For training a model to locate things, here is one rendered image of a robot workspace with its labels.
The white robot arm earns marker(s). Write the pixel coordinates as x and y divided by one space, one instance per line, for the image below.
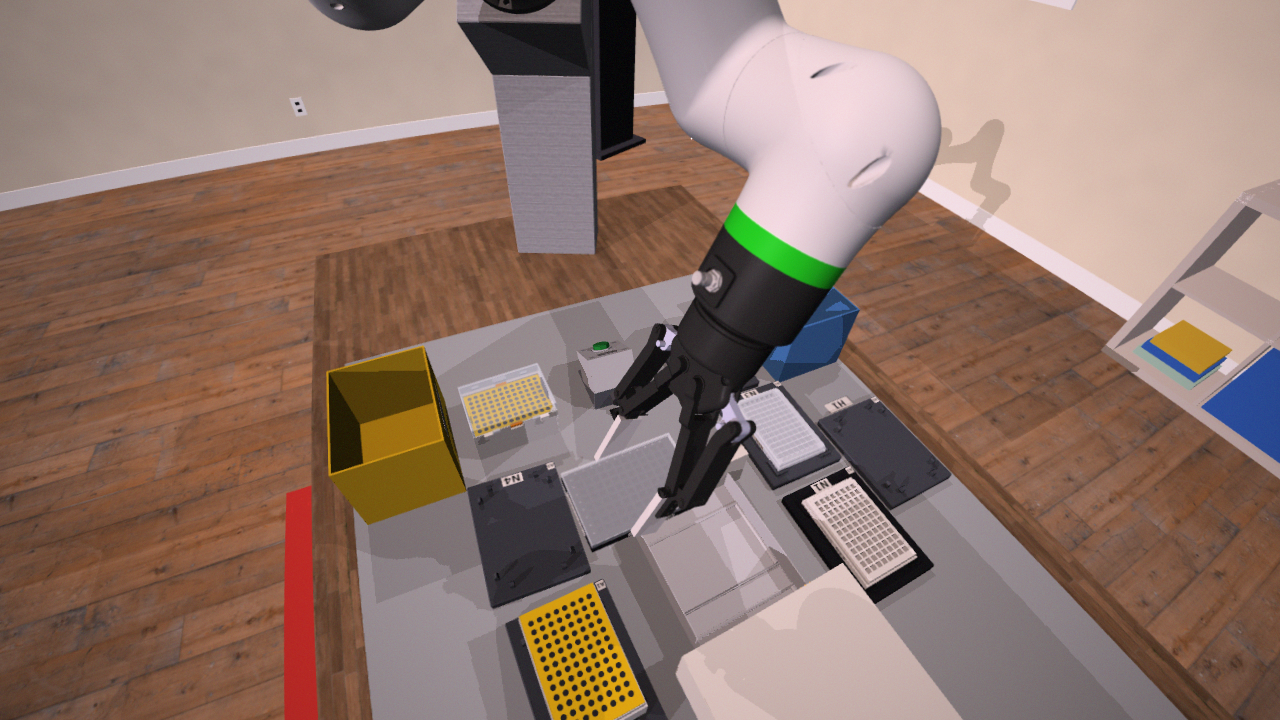
836 139

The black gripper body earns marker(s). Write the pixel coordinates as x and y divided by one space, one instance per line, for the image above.
723 360

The yellow open-top bin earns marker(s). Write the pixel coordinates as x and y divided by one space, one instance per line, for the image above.
382 407

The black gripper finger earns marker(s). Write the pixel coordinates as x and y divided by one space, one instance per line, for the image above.
696 469
637 393

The blue open-top bin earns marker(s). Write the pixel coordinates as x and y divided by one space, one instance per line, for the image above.
818 344

